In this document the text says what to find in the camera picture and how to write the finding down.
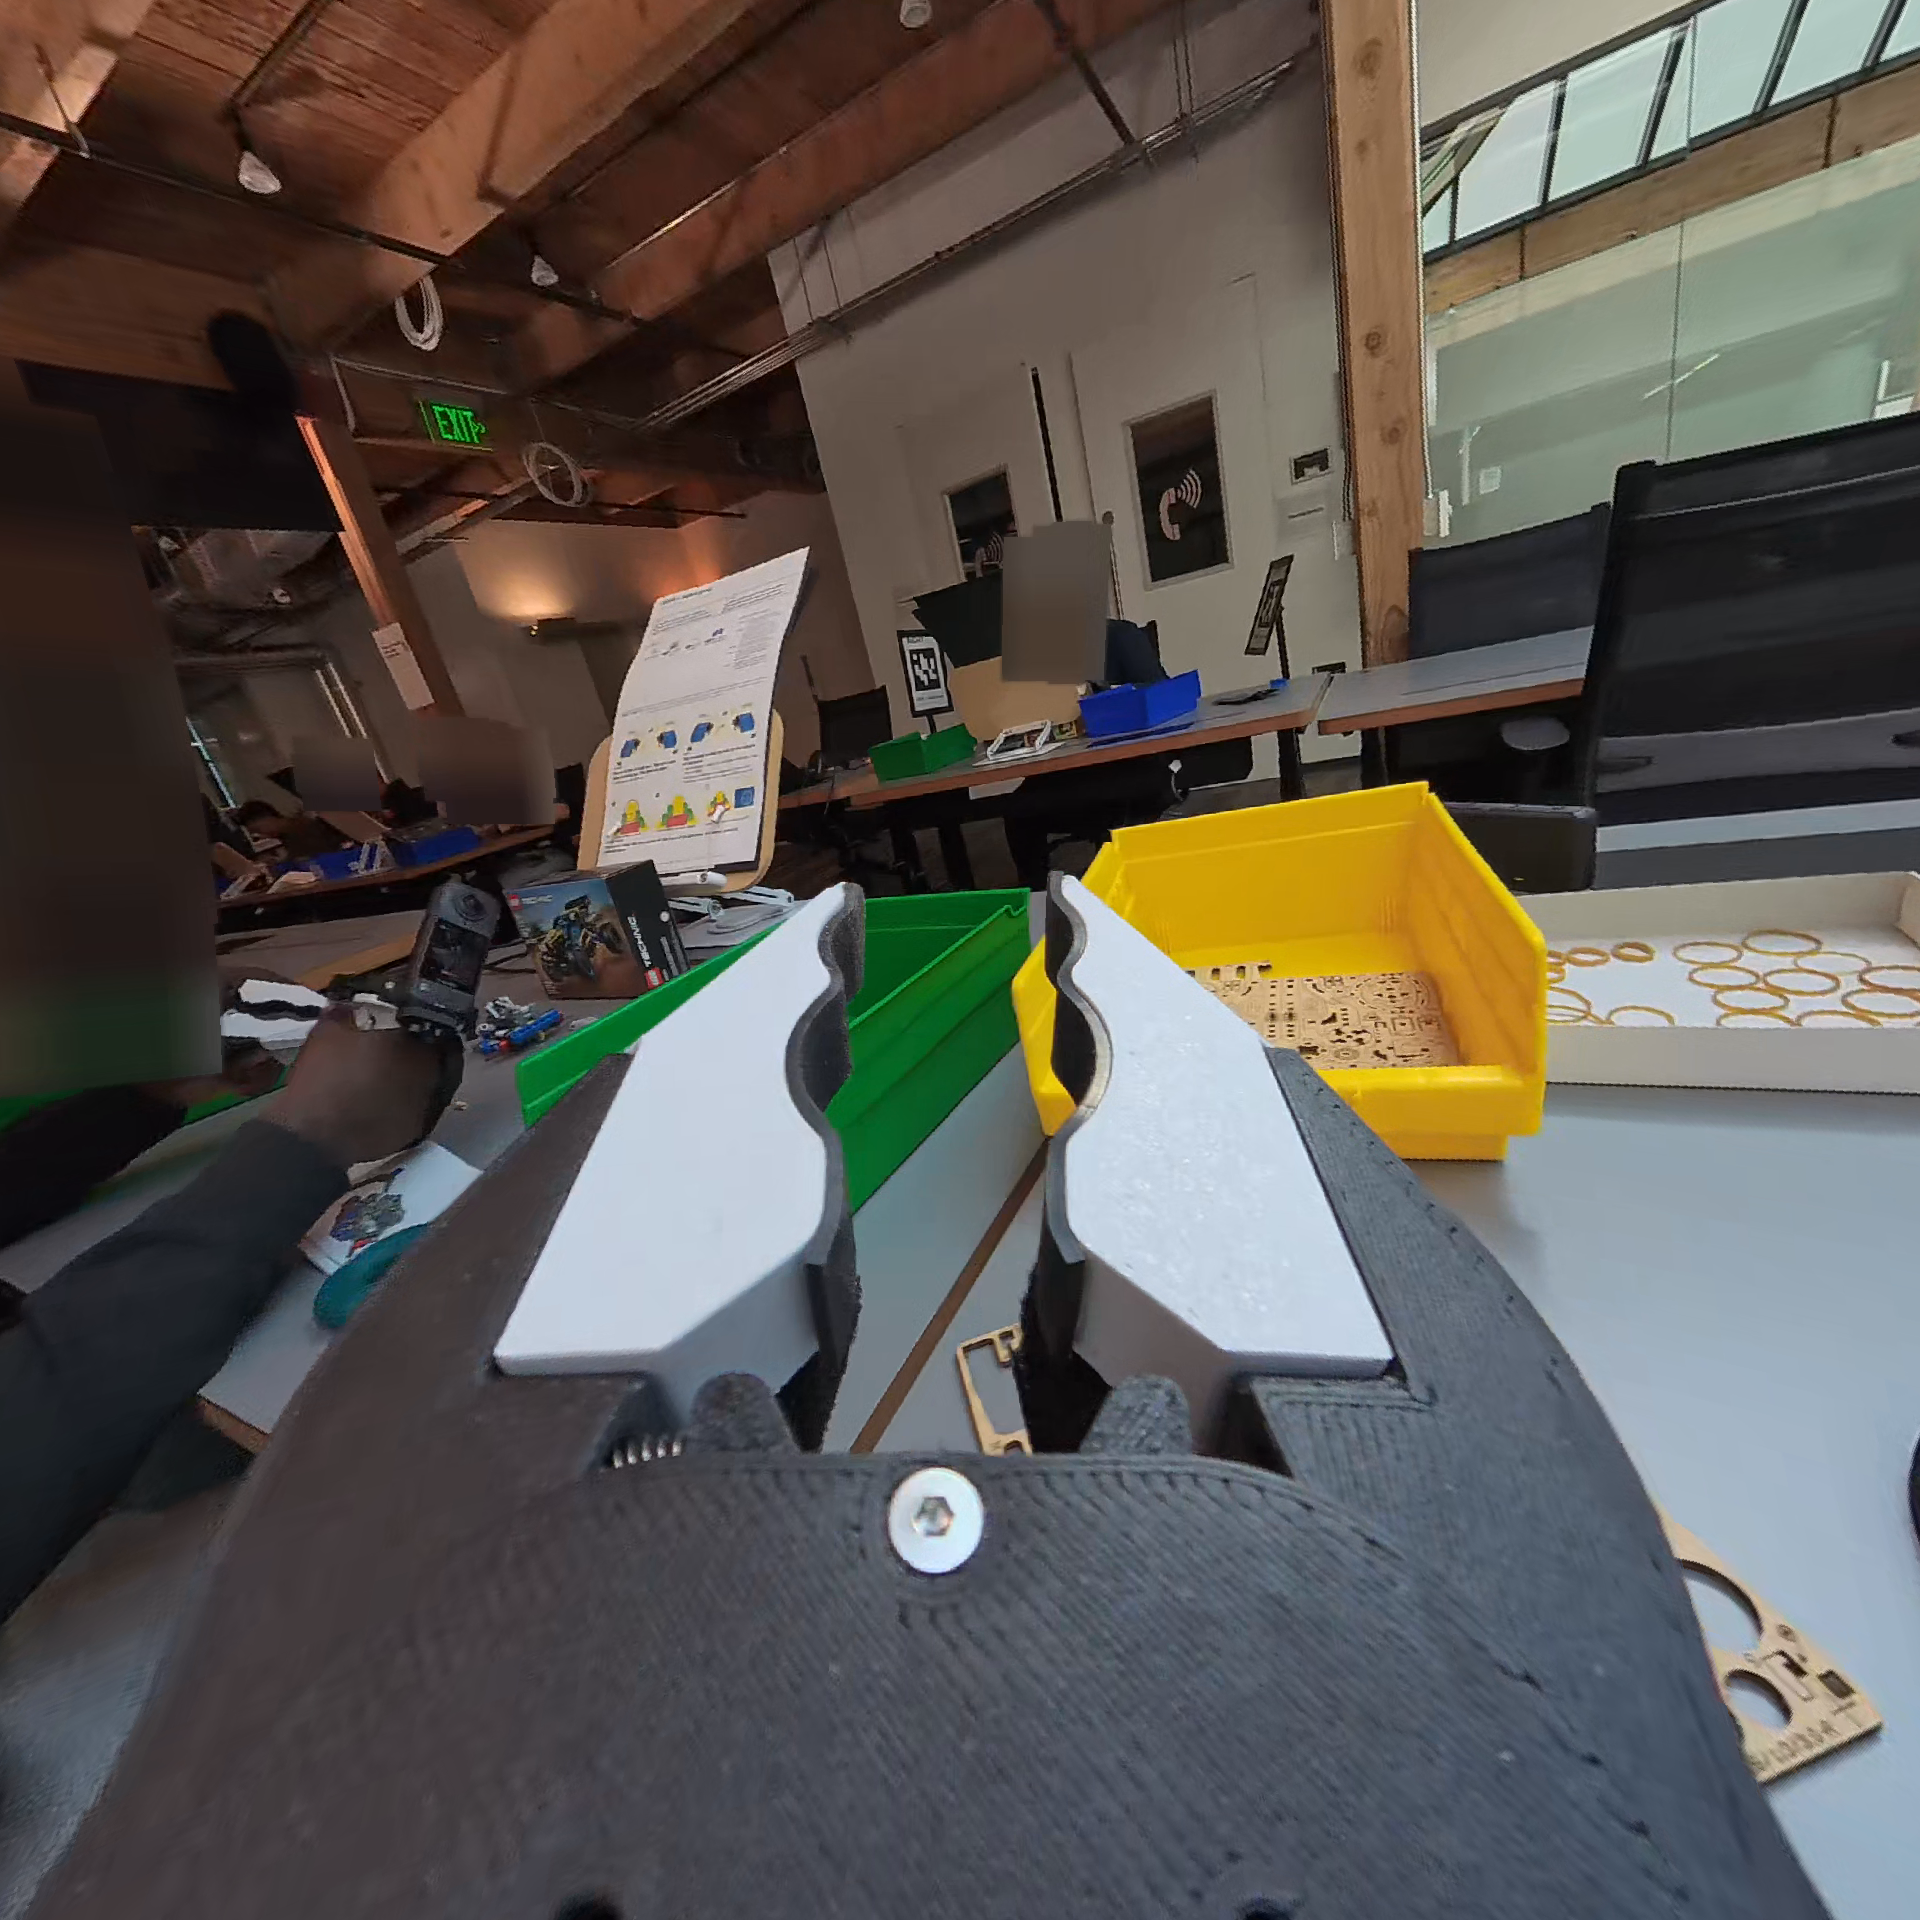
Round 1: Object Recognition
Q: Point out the group of tan rubber bands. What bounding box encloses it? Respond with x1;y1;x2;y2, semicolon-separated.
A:
1543;926;1920;1035

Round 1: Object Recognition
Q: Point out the teal round object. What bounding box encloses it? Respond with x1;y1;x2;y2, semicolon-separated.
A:
316;1224;427;1328

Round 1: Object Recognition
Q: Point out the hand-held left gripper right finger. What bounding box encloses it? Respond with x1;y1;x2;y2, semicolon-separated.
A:
1019;867;1401;1399

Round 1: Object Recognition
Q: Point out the grey desk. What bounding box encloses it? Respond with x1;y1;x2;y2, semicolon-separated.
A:
194;883;1920;1920

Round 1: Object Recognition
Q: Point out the black toy set box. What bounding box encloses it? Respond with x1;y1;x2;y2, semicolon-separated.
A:
501;865;691;997

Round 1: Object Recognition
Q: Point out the yellow plastic bin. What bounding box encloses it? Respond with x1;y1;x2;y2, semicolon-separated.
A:
1008;781;1550;1159

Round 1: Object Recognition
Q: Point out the background wooden desk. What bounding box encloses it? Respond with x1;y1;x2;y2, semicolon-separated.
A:
779;677;1340;811

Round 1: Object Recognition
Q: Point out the plywood parts sheet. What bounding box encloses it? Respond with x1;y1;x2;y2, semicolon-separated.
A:
1195;958;1465;1073
959;1324;1882;1790

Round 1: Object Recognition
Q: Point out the white cardboard tray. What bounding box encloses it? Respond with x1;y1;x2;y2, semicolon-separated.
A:
1515;873;1920;1099

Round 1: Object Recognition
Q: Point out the another person's forearm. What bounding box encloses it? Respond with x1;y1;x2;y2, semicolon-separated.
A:
0;1118;363;1627

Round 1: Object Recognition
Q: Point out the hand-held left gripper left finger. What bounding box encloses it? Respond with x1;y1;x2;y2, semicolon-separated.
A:
494;883;866;1457

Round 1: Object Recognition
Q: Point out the phone icon door panel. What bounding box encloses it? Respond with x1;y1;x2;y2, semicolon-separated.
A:
1128;390;1229;589
949;465;1019;580

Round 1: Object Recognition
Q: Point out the blue plastic bin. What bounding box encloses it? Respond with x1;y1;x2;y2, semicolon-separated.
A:
1077;668;1205;741
309;826;482;878

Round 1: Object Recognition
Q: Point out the printed card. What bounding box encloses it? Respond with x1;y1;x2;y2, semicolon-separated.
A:
299;1143;482;1279

